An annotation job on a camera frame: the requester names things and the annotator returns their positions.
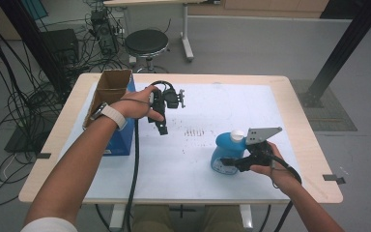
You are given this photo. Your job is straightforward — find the person's leg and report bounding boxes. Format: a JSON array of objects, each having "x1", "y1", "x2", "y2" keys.
[
  {"x1": 131, "y1": 205, "x2": 176, "y2": 232},
  {"x1": 202, "y1": 205, "x2": 246, "y2": 232}
]

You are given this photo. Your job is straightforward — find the person's right hand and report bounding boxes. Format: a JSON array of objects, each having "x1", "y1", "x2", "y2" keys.
[{"x1": 249, "y1": 141, "x2": 301, "y2": 195}]

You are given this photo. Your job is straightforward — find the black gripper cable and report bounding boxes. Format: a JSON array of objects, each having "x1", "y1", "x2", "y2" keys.
[
  {"x1": 268, "y1": 154, "x2": 303, "y2": 232},
  {"x1": 124, "y1": 80, "x2": 177, "y2": 232}
]

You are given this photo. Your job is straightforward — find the black box case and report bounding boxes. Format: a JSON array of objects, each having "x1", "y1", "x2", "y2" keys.
[{"x1": 40, "y1": 28, "x2": 80, "y2": 66}]

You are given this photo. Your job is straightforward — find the white sleeve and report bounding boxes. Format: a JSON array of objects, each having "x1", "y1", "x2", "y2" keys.
[{"x1": 20, "y1": 217, "x2": 79, "y2": 232}]

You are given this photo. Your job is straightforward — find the blue open cardboard box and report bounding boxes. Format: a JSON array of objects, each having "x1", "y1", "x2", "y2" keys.
[{"x1": 82, "y1": 69, "x2": 137, "y2": 157}]

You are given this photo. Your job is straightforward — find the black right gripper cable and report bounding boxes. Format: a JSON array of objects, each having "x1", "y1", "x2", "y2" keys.
[{"x1": 268, "y1": 154, "x2": 303, "y2": 232}]

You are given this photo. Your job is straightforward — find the person's right leg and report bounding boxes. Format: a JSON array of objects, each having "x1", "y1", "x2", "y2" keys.
[{"x1": 202, "y1": 205, "x2": 246, "y2": 232}]

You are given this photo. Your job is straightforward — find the grey floor mat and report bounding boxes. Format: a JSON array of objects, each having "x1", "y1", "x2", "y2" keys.
[{"x1": 290, "y1": 78, "x2": 358, "y2": 132}]

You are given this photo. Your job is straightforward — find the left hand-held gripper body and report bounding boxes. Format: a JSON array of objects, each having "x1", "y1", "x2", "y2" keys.
[{"x1": 147, "y1": 86, "x2": 186, "y2": 126}]

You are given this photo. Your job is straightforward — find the smartwatch with white band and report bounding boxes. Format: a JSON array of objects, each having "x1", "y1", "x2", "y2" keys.
[{"x1": 89, "y1": 101, "x2": 128, "y2": 131}]

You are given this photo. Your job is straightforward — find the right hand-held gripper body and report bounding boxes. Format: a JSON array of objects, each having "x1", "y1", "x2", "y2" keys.
[{"x1": 244, "y1": 126, "x2": 284, "y2": 168}]

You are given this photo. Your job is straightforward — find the person's left hand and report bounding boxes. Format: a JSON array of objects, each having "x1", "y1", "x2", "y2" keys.
[{"x1": 110, "y1": 84, "x2": 165, "y2": 123}]

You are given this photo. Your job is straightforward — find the black round stool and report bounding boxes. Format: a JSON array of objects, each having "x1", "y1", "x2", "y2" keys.
[{"x1": 124, "y1": 28, "x2": 170, "y2": 73}]

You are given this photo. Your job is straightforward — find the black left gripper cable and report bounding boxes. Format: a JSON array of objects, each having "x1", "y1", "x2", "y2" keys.
[{"x1": 124, "y1": 80, "x2": 177, "y2": 232}]

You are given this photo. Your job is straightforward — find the white table mat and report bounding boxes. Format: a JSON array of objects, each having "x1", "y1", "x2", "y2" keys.
[{"x1": 59, "y1": 81, "x2": 301, "y2": 205}]

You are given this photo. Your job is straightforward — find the blue bottle with white cap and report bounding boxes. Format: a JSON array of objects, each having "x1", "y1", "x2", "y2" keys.
[{"x1": 210, "y1": 130, "x2": 249, "y2": 176}]

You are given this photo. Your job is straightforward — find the black slanted stand post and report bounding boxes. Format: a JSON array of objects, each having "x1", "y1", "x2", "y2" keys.
[{"x1": 301, "y1": 0, "x2": 371, "y2": 108}]

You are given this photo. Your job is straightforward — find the black metal post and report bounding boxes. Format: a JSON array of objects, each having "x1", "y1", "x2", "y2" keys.
[{"x1": 0, "y1": 0, "x2": 70, "y2": 95}]

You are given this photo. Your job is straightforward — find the white desk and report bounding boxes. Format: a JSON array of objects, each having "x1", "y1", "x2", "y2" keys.
[{"x1": 102, "y1": 0, "x2": 222, "y2": 63}]

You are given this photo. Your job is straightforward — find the person's left leg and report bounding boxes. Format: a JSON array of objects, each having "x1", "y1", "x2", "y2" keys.
[{"x1": 131, "y1": 205, "x2": 176, "y2": 232}]

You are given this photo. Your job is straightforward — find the white table leg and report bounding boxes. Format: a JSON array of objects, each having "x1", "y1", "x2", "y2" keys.
[
  {"x1": 238, "y1": 203, "x2": 254, "y2": 230},
  {"x1": 108, "y1": 203, "x2": 128, "y2": 232}
]

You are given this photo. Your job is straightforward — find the tangle of black cables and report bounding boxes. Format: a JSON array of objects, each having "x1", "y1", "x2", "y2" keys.
[{"x1": 0, "y1": 0, "x2": 133, "y2": 209}]

